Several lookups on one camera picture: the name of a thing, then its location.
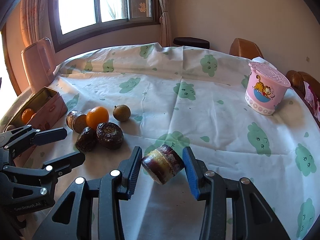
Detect sugarcane piece near oranges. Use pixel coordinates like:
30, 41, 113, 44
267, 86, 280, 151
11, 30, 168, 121
66, 111, 87, 134

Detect brown framed window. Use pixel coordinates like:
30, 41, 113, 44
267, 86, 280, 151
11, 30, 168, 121
48, 0, 160, 52

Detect pink metal tin box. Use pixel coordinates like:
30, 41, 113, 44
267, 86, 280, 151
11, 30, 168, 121
1, 87, 67, 131

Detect pink electric kettle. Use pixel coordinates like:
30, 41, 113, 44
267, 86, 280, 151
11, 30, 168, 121
21, 37, 56, 94

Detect brown leather armchair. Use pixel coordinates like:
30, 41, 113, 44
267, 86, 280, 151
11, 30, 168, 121
229, 38, 264, 60

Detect pink curtain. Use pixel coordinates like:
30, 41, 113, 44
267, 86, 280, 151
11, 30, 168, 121
159, 0, 172, 47
20, 0, 46, 47

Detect right pink curtain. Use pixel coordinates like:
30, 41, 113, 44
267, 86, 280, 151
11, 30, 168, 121
159, 0, 172, 47

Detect pink floral cloth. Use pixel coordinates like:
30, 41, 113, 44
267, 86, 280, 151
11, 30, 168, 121
304, 81, 320, 121

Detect dark red date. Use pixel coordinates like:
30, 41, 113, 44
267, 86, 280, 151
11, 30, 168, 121
75, 127, 98, 153

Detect small brown longan fruit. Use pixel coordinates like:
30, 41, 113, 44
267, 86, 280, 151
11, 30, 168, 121
113, 105, 131, 122

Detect white green cloud tablecloth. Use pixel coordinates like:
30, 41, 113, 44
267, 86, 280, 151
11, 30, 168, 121
50, 43, 319, 239

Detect orange in tin back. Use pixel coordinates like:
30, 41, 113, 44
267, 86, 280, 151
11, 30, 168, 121
21, 108, 36, 124

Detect cut purple sugarcane piece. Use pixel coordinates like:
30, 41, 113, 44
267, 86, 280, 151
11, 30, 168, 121
141, 144, 184, 185

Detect pink cartoon cat cup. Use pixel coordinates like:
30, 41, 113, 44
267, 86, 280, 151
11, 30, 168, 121
245, 62, 291, 115

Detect black round stool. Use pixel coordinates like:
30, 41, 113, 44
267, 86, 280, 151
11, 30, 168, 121
173, 37, 210, 49

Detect brown leather sofa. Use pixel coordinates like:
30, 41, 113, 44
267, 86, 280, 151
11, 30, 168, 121
286, 70, 319, 126

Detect left pink curtain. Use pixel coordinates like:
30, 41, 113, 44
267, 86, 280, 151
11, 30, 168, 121
20, 0, 46, 47

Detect dark water chestnut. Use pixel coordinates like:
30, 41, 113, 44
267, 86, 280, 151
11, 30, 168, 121
96, 122, 124, 150

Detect orange on table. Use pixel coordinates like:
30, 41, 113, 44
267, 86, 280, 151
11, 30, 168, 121
86, 106, 109, 129

